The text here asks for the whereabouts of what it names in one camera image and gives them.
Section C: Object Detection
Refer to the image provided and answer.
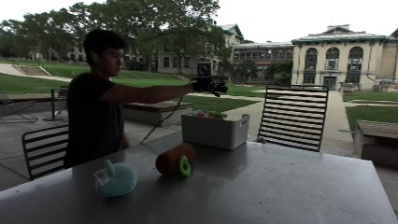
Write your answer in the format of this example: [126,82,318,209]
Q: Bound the white marker cube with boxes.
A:
[196,62,213,78]

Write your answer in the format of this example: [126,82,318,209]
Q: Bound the soft toys in bin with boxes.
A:
[190,109,229,120]

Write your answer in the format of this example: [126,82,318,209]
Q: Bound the brick building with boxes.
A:
[230,40,294,84]

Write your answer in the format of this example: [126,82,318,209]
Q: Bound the white plastic bin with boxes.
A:
[180,113,252,151]

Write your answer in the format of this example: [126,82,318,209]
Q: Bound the stone bench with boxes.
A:
[122,100,194,128]
[353,119,398,169]

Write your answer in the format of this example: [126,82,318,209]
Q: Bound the black slatted metal chair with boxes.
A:
[256,83,330,153]
[20,124,71,182]

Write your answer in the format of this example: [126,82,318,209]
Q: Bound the large tree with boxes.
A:
[0,0,234,74]

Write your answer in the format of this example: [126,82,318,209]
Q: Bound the orange avocado soft toy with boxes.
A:
[154,142,197,179]

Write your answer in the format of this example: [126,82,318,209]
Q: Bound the the person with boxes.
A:
[63,28,229,170]

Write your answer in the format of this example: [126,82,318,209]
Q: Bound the cream building with arched windows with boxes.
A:
[290,23,398,91]

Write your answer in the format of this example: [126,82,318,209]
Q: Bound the light blue soft toy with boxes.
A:
[93,159,140,199]

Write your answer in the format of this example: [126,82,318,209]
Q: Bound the round outdoor table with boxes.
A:
[36,86,69,122]

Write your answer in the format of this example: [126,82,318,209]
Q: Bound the black metal lounge chair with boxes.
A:
[0,90,40,123]

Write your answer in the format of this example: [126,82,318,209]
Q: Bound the black glove cable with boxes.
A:
[138,92,185,146]

